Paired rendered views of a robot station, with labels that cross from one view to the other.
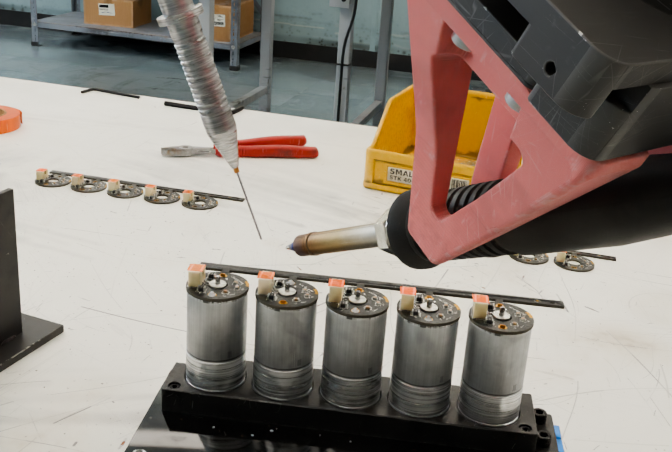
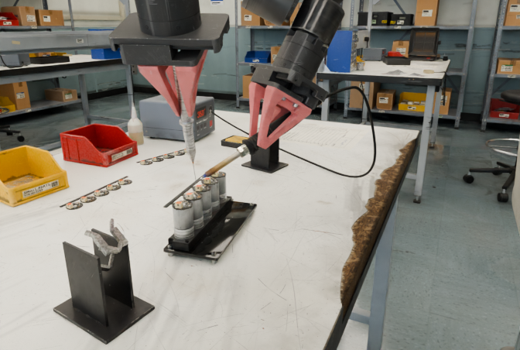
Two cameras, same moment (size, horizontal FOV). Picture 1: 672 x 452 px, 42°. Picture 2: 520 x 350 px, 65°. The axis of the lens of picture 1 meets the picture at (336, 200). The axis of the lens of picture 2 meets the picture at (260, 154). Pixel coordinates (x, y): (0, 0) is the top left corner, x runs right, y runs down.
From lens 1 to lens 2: 0.50 m
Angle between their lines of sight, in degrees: 74
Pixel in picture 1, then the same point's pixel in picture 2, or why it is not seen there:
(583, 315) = (159, 187)
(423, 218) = (264, 140)
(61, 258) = (17, 288)
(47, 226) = not seen: outside the picture
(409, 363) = (216, 195)
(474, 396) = (222, 196)
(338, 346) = (207, 200)
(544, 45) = (320, 93)
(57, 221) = not seen: outside the picture
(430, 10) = (280, 95)
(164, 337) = not seen: hidden behind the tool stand
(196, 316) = (188, 214)
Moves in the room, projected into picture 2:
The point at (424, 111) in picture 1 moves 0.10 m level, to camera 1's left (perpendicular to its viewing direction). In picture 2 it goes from (268, 116) to (251, 137)
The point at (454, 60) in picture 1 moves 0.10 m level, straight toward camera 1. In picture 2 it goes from (272, 104) to (354, 109)
